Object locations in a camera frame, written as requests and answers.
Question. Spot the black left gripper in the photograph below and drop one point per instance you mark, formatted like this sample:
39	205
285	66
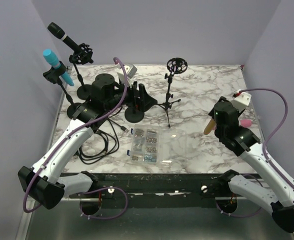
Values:
140	99

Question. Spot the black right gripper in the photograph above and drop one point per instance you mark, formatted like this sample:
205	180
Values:
212	112

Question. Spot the gold microphone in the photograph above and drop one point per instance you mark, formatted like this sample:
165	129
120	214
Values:
209	127

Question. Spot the pink microphone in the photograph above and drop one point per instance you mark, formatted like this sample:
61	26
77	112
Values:
246	123

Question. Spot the black round-base mic stand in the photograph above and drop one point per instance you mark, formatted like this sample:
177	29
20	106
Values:
133	115

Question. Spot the black tripod shock-mount stand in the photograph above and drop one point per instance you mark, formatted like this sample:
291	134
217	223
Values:
175	66

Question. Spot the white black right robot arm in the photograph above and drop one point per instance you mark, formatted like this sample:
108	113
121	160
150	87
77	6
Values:
278	199

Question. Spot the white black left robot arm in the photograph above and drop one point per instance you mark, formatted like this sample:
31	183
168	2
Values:
67	142

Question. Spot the blue microphone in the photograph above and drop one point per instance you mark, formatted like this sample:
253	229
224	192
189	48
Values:
52	59

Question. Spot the black microphone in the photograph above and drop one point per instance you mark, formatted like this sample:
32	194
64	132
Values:
60	34

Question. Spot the clear plastic screw box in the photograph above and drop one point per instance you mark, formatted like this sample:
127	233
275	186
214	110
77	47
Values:
155	145

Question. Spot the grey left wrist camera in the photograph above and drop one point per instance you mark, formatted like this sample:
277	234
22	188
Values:
130	70

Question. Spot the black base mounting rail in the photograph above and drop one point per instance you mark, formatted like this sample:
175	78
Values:
138	190

